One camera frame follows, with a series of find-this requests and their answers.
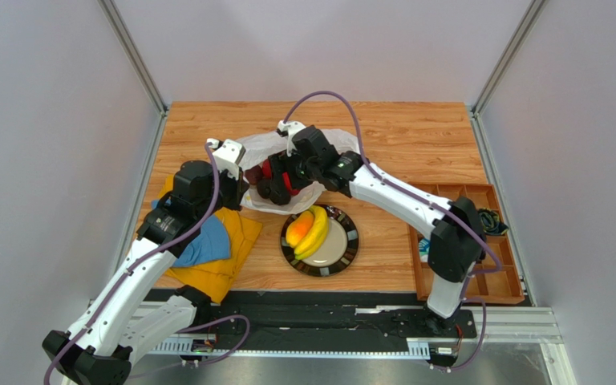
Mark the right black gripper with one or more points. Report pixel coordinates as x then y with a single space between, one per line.
278 169

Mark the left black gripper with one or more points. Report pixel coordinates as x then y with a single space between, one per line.
239 188

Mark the dark purple fruit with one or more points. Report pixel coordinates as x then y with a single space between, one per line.
254 175

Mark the white plastic bag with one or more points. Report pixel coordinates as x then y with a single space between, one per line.
260 146

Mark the yellow orange mango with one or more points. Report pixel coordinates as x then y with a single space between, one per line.
299 228

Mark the yellow banana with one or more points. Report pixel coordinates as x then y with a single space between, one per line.
315 237

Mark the red apple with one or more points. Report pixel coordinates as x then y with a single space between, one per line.
266 170
289 187

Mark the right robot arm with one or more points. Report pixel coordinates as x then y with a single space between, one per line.
457 241

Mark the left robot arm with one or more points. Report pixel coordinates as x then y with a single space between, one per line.
181 231

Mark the blue cloth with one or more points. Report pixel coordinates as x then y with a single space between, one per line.
213 244

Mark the black round plate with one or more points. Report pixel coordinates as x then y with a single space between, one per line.
336 253

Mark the yellow cloth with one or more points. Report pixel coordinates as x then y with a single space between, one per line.
216 278

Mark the teal sock lower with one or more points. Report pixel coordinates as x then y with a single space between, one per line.
423 249

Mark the dark patterned sock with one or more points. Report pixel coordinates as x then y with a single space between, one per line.
492 223

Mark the wooden compartment tray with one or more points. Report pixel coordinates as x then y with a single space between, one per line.
500 288

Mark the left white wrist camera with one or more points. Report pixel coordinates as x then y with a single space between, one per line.
227 156

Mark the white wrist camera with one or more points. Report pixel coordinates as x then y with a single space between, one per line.
227 156
289 129

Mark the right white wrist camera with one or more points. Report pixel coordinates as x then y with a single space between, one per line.
289 129

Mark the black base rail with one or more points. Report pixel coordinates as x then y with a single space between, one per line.
325 325

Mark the left aluminium frame post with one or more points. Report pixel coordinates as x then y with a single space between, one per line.
122 32

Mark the aluminium frame post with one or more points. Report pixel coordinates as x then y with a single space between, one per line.
122 32
525 25

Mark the right aluminium frame post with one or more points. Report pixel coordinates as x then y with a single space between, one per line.
525 25

